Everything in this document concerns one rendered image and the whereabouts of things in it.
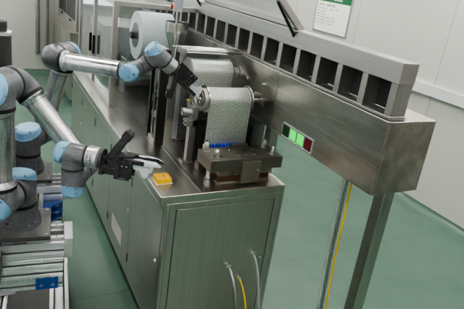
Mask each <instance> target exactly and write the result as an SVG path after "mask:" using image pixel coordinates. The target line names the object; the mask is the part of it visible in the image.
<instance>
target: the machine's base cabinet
mask: <svg viewBox="0 0 464 309"><path fill-rule="evenodd" d="M71 130H72V131H73V132H74V133H75V135H76V136H77V138H78V139H79V140H80V141H81V142H82V143H83V144H84V145H89V146H97V147H101V148H105V149H107V150H108V153H109V152H110V151H111V150H112V149H113V147H114V146H115V145H116V143H117V140H116V138H115V137H114V136H113V134H112V132H111V131H110V130H109V128H108V126H107V125H106V124H105V122H104V120H103V119H102V118H101V116H100V115H99V113H98V111H97V110H96V109H95V107H94V105H93V104H92V103H91V101H90V99H89V98H88V97H87V95H86V93H85V92H84V91H83V89H82V88H81V86H80V85H79V83H78V82H77V80H76V78H75V77H74V76H73V75H72V118H71ZM98 171H99V169H98V170H97V172H96V173H95V174H93V175H92V176H91V177H90V178H89V180H87V182H86V185H87V187H88V189H89V192H90V194H91V197H92V198H93V201H94V203H95V206H96V208H97V211H98V213H99V216H100V217H101V220H102V222H103V224H104V227H105V229H106V232H107V233H108V236H109V238H110V241H111V243H112V245H113V247H114V249H115V252H116V254H117V257H118V259H119V262H120V263H121V266H122V268H123V271H124V273H125V275H126V278H127V280H128V282H129V285H130V287H131V290H132V291H133V294H134V296H135V299H136V301H137V304H138V306H139V309H233V287H232V282H231V276H230V274H229V271H228V270H227V269H226V266H227V265H228V264H231V266H232V272H233V276H234V279H235V287H236V295H237V309H244V296H243V292H242V287H241V285H240V282H239V281H238V280H237V276H240V277H241V282H242V285H243V288H244V293H245V298H246V309H258V278H257V270H256V266H255V261H254V258H253V256H252V255H251V251H254V252H255V258H256V260H257V263H258V270H259V277H260V309H262V302H263V299H264V292H265V288H266V284H267V277H268V273H269V267H270V263H271V256H272V252H273V246H274V241H275V237H276V231H277V227H278V220H279V216H280V210H281V206H282V199H283V195H284V192H274V193H267V194H261V195H249V196H242V197H229V198H223V199H211V200H204V201H192V202H186V203H174V204H167V205H160V204H159V203H158V201H157V199H156V198H155V197H154V195H153V193H152V192H151V191H150V189H149V188H148V186H147V185H146V183H145V182H144V180H143V179H142V177H141V176H140V174H139V173H138V171H137V170H136V171H135V176H133V175H132V177H131V179H130V180H128V181H123V180H119V179H114V178H113V176H114V175H108V174H103V175H99V174H98Z"/></svg>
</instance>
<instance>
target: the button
mask: <svg viewBox="0 0 464 309"><path fill-rule="evenodd" d="M153 178H154V180H155V181H156V183H157V184H159V183H171V182H172V179H171V177H170V176H169V175H168V173H167V172H165V173H155V174H153Z"/></svg>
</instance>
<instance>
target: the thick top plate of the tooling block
mask: <svg viewBox="0 0 464 309"><path fill-rule="evenodd" d="M260 146H261V145H259V146H248V148H230V147H220V148H209V150H210V151H209V152H205V151H203V150H202V149H203V148H198V152H197V160H198V161H199V162H200V163H201V164H202V165H203V166H204V167H205V168H206V169H207V170H208V171H209V172H210V173H212V172H229V171H238V170H241V167H242V162H243V161H255V160H261V162H262V164H261V169H263V168H280V167H281V165H282V158H283V156H282V155H281V154H279V153H277V152H276V156H273V155H270V154H269V153H270V151H271V147H269V146H268V145H267V148H261V147H260ZM215 149H218V150H219V151H220V159H213V158H212V156H213V153H214V151H215Z"/></svg>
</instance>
